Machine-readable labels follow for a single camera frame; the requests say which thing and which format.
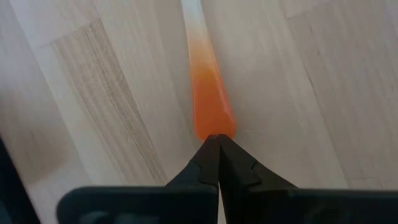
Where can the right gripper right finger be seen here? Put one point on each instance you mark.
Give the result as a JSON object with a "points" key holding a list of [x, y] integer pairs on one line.
{"points": [[311, 208]]}

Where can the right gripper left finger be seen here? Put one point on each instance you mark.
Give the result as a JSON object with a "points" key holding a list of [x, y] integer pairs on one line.
{"points": [[140, 205]]}

